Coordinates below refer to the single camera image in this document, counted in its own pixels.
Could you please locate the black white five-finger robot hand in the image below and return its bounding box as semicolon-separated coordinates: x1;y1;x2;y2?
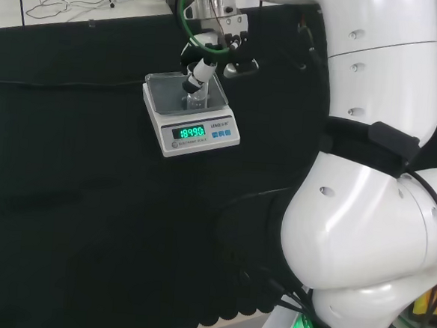
176;8;264;100

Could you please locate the small clear glass beaker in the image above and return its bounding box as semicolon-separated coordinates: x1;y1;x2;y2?
180;63;212;112

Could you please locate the white electronic balance steel pan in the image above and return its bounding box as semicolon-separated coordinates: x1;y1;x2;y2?
137;68;245;164

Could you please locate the black bench cloth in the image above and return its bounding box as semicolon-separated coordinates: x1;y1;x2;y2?
0;0;437;328

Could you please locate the yellow stop button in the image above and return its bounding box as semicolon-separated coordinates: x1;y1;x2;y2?
411;288;437;320

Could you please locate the green cable on arm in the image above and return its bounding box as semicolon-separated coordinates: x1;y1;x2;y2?
171;0;239;57

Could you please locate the black balance power cable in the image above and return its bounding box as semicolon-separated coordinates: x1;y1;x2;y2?
0;67;147;95

